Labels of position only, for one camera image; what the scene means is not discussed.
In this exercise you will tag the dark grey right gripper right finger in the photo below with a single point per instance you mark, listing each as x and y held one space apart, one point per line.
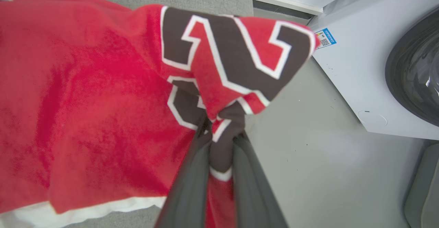
253 193

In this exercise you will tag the red and white jersey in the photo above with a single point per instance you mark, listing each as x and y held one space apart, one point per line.
85 101

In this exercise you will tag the dark round washing machine door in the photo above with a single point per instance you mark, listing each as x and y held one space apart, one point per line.
415 70

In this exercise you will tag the blue white energy label sticker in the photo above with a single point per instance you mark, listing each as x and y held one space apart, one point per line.
325 38

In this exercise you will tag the grey rounded plastic object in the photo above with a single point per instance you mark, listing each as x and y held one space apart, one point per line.
425 193

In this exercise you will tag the white baseboard strip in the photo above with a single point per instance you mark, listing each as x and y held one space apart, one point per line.
284 1

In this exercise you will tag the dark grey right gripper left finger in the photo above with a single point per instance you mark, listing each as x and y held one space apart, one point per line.
188 193

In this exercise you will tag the white washing machine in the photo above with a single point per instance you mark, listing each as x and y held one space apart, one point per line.
356 67

